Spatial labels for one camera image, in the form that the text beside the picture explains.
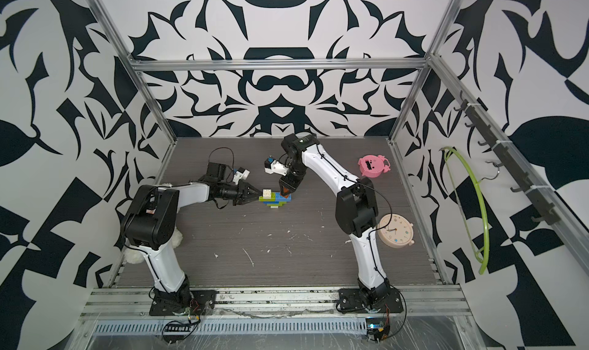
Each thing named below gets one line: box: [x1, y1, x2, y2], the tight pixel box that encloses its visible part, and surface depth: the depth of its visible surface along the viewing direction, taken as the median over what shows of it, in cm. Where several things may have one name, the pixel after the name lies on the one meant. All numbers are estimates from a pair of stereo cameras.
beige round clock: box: [376, 213, 415, 249], surface depth 88 cm
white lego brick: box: [262, 188, 272, 199], surface depth 91 cm
